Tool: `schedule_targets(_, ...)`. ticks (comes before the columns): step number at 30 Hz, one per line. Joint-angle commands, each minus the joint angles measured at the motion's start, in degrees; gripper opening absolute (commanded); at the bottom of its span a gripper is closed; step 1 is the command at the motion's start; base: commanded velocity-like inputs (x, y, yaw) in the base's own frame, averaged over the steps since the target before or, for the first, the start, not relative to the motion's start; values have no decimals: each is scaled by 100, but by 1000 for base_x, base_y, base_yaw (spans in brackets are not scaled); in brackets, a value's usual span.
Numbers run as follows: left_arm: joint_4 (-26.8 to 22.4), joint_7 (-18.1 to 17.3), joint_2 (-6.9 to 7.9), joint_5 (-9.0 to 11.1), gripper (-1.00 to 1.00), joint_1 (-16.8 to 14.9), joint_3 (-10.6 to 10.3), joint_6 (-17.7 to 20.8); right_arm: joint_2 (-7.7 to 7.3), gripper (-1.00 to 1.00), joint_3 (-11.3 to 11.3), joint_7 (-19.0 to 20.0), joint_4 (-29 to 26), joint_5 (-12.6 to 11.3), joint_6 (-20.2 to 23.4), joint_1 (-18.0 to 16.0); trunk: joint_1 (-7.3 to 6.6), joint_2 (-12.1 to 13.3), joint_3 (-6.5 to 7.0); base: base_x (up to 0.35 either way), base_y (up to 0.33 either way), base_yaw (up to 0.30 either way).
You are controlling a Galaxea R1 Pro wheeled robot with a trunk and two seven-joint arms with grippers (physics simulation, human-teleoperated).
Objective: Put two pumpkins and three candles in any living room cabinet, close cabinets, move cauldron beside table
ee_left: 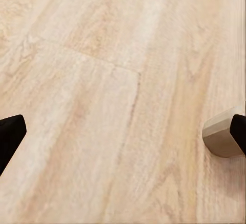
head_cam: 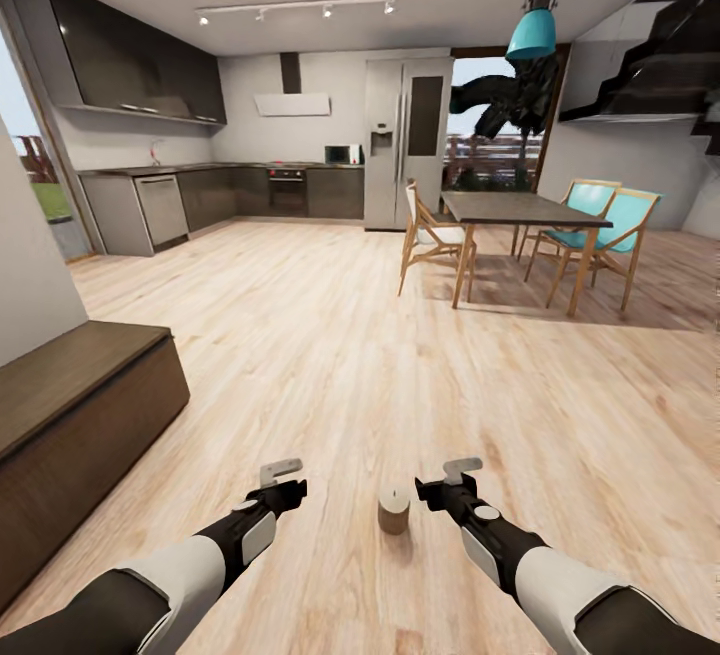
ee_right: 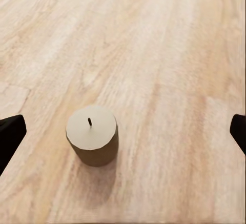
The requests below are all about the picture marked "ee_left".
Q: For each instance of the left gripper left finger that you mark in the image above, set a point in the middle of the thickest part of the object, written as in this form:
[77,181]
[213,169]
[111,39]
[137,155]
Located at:
[12,132]

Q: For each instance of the pillar candle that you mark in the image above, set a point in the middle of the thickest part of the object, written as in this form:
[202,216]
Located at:
[216,133]

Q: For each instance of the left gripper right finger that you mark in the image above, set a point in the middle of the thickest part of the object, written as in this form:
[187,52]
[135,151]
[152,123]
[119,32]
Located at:
[238,131]

